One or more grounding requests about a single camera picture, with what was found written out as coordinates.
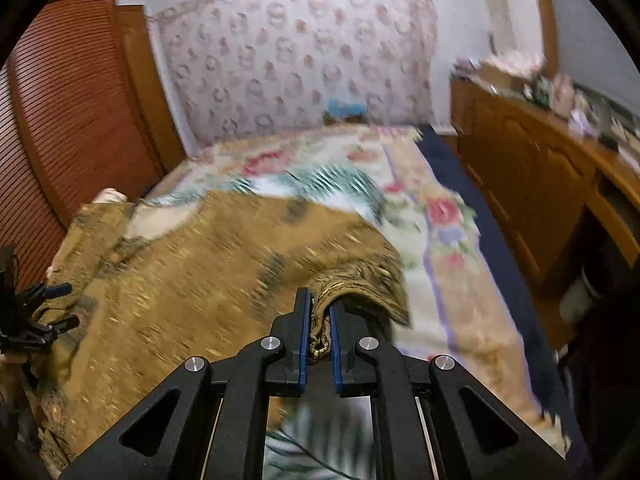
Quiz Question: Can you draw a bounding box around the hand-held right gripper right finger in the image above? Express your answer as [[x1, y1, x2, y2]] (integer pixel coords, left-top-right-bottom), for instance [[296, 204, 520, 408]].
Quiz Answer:
[[327, 305, 571, 480]]

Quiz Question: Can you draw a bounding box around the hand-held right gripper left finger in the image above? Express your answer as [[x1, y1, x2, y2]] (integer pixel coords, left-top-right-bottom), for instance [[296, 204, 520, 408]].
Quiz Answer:
[[60, 287, 312, 480]]

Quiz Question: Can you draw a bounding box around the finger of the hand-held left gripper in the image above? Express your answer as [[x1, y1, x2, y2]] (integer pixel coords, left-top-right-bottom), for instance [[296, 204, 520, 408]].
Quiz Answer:
[[25, 314, 81, 347], [22, 282, 74, 311]]

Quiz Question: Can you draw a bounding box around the golden brown patterned cloth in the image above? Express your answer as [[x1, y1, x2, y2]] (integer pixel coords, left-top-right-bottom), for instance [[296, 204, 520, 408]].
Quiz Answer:
[[37, 190, 411, 476]]

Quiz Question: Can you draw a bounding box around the beige folded cloth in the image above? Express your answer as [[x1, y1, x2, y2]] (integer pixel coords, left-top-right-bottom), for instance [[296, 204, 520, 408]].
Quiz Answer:
[[94, 187, 137, 207]]

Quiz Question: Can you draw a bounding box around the green leaf print blanket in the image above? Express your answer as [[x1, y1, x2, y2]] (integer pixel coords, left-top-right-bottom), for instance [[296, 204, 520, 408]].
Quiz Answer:
[[150, 164, 388, 480]]

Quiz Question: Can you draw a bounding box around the floral bed blanket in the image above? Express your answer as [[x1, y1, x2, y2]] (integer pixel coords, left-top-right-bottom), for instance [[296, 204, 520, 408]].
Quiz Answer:
[[145, 124, 571, 453]]

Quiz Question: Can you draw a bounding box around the wooden louvered wardrobe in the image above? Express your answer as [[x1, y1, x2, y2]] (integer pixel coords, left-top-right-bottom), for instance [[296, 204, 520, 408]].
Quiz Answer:
[[0, 0, 187, 283]]

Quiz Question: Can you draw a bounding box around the navy bed sheet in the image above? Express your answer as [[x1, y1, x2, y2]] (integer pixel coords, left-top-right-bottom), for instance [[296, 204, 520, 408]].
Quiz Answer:
[[414, 124, 597, 473]]

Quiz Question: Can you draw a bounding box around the blue box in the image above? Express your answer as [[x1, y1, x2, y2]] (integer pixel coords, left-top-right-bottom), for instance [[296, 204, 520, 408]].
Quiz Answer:
[[324, 99, 370, 124]]

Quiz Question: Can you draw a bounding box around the wooden sideboard cabinet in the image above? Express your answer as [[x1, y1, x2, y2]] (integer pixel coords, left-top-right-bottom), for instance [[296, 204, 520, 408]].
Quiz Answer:
[[449, 74, 640, 313]]

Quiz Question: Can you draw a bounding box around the cardboard box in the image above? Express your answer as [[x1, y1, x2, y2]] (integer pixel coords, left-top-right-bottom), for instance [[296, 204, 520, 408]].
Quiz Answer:
[[477, 62, 526, 92]]

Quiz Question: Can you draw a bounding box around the floral cloth on box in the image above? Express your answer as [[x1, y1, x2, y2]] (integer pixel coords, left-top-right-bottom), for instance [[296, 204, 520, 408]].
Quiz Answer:
[[480, 51, 547, 77]]

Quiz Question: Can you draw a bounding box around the pink thermos jug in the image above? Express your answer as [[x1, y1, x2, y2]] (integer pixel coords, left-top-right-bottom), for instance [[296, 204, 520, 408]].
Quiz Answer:
[[550, 74, 576, 113]]

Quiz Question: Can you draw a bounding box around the cream curtain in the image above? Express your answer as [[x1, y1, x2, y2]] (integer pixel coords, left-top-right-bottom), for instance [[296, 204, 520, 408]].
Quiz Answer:
[[487, 0, 547, 61]]

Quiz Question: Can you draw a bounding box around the padded headboard with ring pattern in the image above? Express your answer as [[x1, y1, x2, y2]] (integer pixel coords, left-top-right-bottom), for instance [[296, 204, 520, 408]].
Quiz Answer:
[[151, 0, 439, 150]]

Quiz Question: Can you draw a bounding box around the wooden window frame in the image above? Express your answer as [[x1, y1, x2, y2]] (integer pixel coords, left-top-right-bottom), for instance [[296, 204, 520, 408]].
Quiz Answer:
[[527, 0, 560, 77]]

